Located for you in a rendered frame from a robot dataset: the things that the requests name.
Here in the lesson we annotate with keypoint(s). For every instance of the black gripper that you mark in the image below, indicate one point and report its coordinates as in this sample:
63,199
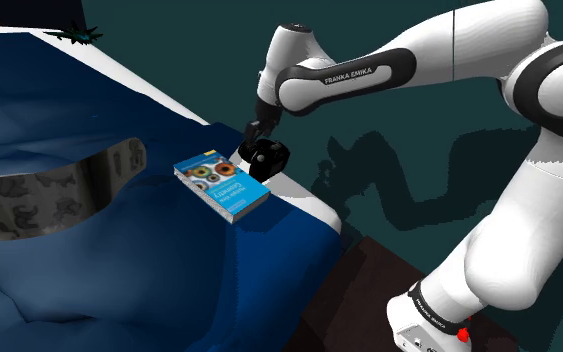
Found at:
266,156

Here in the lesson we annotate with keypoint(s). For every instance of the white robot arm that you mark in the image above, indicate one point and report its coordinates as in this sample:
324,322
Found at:
495,44

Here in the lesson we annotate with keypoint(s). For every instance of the blue book with coloured circles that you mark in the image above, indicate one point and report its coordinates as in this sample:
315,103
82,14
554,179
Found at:
222,187

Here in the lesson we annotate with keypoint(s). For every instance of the bed with blue cover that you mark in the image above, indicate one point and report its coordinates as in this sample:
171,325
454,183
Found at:
154,273

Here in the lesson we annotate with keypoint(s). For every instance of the dark brown robot stand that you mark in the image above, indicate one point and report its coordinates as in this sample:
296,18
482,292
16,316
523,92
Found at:
359,302

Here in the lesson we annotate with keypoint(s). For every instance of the dark green spiky thing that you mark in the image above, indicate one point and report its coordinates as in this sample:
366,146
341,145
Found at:
75,35

